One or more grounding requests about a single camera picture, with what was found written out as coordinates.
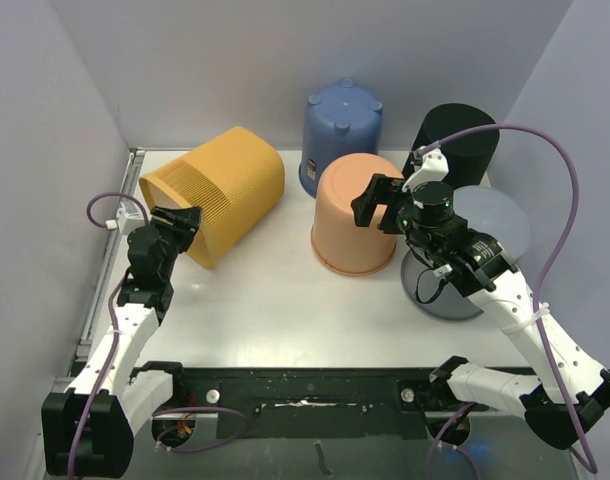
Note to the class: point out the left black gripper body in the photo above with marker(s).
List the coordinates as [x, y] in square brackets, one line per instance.
[176, 239]

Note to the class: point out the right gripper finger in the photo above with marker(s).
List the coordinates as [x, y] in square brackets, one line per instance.
[363, 209]
[382, 187]

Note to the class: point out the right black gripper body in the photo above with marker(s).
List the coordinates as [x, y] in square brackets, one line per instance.
[391, 206]

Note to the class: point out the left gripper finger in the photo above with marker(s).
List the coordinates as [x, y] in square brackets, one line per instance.
[187, 219]
[163, 215]

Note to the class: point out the yellow slotted basket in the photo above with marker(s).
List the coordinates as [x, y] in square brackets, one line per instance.
[235, 179]

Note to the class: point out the blue plastic bucket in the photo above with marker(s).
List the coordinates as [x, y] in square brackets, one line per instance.
[340, 119]

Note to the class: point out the grey plastic bucket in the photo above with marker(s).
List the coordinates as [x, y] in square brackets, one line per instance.
[487, 210]

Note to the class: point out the black ribbed bucket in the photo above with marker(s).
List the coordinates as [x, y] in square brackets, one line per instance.
[468, 157]

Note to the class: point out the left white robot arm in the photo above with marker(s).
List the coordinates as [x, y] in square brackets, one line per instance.
[89, 428]

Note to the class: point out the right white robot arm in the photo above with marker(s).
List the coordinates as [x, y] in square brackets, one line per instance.
[568, 391]

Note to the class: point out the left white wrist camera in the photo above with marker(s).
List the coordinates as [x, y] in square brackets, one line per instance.
[128, 218]

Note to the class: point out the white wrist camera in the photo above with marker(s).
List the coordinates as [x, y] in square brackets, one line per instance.
[424, 165]
[128, 218]

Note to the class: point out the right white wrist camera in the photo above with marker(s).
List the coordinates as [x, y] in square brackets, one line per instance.
[424, 165]

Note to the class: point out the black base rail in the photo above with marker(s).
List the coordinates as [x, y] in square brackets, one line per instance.
[319, 403]

